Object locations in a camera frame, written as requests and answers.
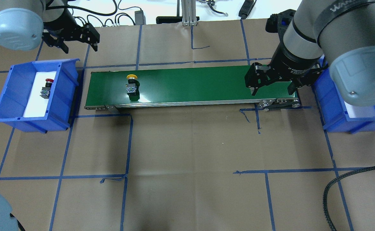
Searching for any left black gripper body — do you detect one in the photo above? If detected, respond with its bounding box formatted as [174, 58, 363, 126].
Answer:
[43, 13, 83, 42]

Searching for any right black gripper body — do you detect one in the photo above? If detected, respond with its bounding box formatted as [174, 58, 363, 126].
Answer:
[269, 42, 322, 82]

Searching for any red mushroom push button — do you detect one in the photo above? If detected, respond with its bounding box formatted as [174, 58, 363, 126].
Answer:
[40, 78, 54, 99]

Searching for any yellow mushroom push button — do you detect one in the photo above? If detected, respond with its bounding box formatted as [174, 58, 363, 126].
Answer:
[126, 74, 140, 97]

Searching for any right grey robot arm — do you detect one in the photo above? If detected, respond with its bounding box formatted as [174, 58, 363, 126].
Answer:
[244, 0, 375, 107]

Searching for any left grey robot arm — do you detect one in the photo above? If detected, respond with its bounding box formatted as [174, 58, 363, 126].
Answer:
[0, 0, 100, 54]

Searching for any green conveyor belt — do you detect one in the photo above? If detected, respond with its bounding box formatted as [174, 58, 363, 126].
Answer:
[84, 65, 299, 111]

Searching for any right blue plastic bin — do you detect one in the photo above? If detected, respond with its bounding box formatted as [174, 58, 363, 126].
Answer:
[312, 68, 375, 133]

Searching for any blue plastic bin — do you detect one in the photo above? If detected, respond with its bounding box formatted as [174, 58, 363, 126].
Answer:
[312, 68, 375, 133]
[0, 58, 79, 133]

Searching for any black power adapter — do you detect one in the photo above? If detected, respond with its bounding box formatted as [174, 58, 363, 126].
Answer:
[134, 10, 146, 25]

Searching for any white foam pad right bin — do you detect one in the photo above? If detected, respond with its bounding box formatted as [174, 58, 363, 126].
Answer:
[344, 101, 375, 118]

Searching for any white foam pad bin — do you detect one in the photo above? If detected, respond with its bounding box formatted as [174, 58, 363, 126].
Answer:
[344, 101, 375, 118]
[23, 71, 56, 117]

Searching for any white foam pad left bin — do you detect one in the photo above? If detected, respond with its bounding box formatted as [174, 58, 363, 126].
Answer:
[23, 71, 56, 117]

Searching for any left blue plastic bin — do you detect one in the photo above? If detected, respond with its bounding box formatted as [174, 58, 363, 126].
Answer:
[0, 58, 79, 133]

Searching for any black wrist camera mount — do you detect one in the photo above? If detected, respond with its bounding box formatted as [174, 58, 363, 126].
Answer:
[265, 9, 296, 33]

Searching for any aluminium frame post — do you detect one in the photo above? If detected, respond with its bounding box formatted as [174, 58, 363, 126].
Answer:
[180, 0, 197, 26]

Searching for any black braided cable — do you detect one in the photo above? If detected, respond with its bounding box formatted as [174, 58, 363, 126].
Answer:
[322, 163, 375, 231]

